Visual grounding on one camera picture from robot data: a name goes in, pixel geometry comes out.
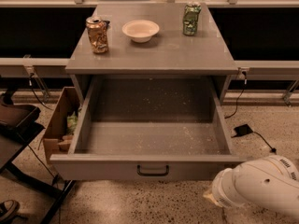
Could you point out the yellow foam padded gripper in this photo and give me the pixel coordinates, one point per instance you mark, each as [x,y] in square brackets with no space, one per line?
[220,190]

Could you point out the brown cardboard box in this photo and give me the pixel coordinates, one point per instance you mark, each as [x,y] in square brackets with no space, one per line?
[57,139]

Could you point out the crumpled green soda can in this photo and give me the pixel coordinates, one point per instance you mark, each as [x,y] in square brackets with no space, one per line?
[190,18]

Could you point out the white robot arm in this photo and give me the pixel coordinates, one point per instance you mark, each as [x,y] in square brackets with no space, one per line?
[271,182]

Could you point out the crumpled gold soda can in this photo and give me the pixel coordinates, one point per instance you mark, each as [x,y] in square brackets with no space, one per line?
[97,33]

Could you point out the grey top drawer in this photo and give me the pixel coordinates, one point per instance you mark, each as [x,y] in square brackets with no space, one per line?
[153,122]

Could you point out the dark cart with tray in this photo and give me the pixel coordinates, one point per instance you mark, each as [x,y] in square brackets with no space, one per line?
[18,129]

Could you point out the grey drawer cabinet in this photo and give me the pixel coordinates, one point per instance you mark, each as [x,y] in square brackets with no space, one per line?
[169,52]

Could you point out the green crumpled bag in box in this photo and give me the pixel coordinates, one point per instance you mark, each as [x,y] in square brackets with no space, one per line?
[71,123]

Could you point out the metal railing bracket left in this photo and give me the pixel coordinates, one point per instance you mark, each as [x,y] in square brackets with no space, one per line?
[35,77]

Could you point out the black top drawer handle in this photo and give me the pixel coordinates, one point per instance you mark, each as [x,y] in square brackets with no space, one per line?
[152,172]

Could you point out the white paper bowl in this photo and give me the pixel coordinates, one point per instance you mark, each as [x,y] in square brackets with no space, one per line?
[140,31]

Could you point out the sneaker shoe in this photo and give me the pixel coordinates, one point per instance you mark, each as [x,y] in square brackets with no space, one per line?
[8,210]

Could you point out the black power adapter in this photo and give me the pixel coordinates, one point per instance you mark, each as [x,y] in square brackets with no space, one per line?
[242,130]

